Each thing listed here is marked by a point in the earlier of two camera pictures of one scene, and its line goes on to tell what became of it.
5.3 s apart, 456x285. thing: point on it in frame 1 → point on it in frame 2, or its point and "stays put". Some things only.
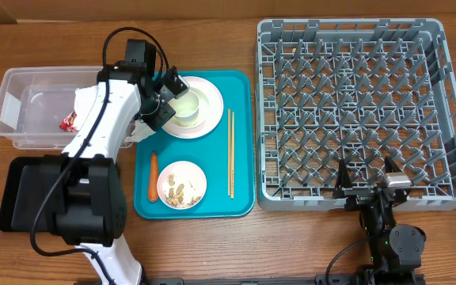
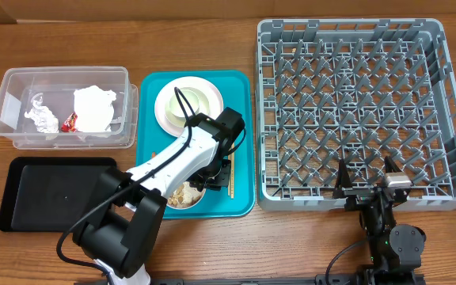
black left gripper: x=157 y=119 → x=223 y=178
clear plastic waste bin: x=32 y=102 stays put
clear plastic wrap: x=140 y=131 → x=45 y=120
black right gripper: x=359 y=195 stays put
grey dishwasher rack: x=360 y=90 stays put
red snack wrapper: x=68 y=123 stays put
